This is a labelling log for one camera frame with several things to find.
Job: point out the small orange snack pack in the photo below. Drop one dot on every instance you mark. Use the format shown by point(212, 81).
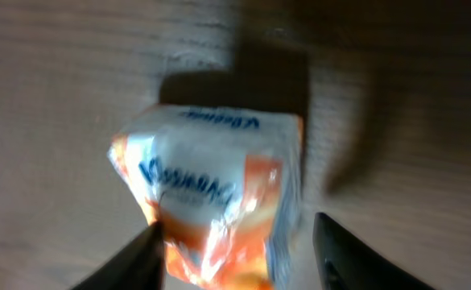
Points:
point(225, 185)

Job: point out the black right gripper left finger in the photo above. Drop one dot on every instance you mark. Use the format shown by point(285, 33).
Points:
point(139, 265)

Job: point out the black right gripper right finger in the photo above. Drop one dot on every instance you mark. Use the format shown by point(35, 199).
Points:
point(346, 263)

